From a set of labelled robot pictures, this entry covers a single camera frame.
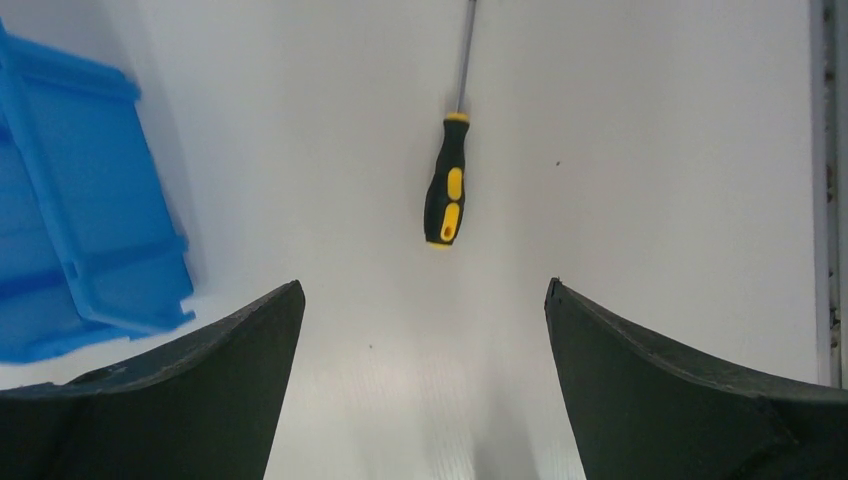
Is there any aluminium frame profile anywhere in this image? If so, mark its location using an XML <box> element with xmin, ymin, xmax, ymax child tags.
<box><xmin>809</xmin><ymin>0</ymin><xmax>847</xmax><ymax>389</ymax></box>

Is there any blue plastic bin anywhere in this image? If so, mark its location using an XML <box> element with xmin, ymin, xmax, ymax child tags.
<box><xmin>1</xmin><ymin>33</ymin><xmax>193</xmax><ymax>364</ymax></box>

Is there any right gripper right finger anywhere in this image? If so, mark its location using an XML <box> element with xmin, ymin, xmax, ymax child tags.
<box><xmin>544</xmin><ymin>279</ymin><xmax>847</xmax><ymax>479</ymax></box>

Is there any black yellow screwdriver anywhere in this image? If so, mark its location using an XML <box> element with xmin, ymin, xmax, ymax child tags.
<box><xmin>423</xmin><ymin>0</ymin><xmax>478</xmax><ymax>248</ymax></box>

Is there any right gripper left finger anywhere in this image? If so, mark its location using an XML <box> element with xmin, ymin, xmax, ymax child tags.
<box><xmin>1</xmin><ymin>281</ymin><xmax>306</xmax><ymax>479</ymax></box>

